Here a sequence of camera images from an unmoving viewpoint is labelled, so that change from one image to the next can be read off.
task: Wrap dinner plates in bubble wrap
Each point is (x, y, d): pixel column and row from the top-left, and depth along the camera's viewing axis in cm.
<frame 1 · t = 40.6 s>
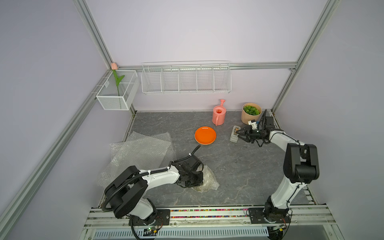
left hand: (203, 185, 82), fingers closed
right hand: (236, 133, 93), fingers open
bubble wrap sheet pile: (146, 151, 98), on the table
orange plate: (205, 135, 105), point 3 cm above the table
pink watering can: (218, 114, 107), point 11 cm above the table
potted green plant: (250, 111, 106), point 13 cm above the table

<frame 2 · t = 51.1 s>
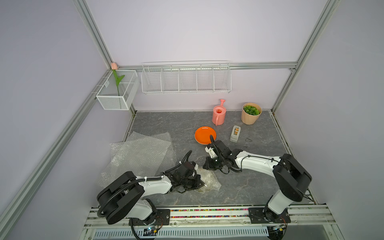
left hand: (204, 186, 82), fingers closed
right hand: (202, 166, 85), fingers closed
the named things where they were.

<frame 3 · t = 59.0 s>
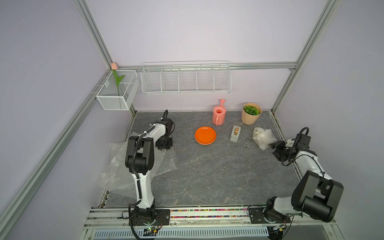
left hand: (165, 148, 96), fingers open
right hand: (271, 146, 89), fingers open
the named things where they were.

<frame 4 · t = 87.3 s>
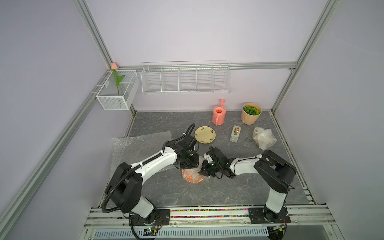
left hand: (198, 166, 81), fingers closed
right hand: (195, 171, 88), fingers closed
orange plate: (192, 175, 86), point 3 cm above the table
cream beige plate: (205, 134, 108), on the table
the other named things where they were.

